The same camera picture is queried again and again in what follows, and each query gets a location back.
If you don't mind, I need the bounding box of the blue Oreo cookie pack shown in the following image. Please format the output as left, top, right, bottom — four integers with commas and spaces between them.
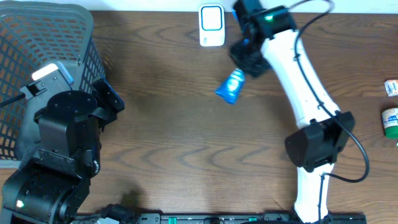
215, 68, 246, 105

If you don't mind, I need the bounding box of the small orange snack packet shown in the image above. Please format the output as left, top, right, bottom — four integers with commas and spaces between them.
384, 80, 398, 97

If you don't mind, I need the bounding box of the green lidded white jar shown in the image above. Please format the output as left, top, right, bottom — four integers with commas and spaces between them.
382, 108, 398, 139

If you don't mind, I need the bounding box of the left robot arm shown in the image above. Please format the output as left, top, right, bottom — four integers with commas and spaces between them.
1, 78, 124, 223

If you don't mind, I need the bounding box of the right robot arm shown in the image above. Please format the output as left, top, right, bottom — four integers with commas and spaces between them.
224, 1, 354, 223

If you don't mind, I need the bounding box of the white barcode scanner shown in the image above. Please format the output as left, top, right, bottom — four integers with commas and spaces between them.
198, 4, 225, 47

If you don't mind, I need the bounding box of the grey plastic shopping basket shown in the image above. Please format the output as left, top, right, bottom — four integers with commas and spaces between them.
0, 0, 106, 169

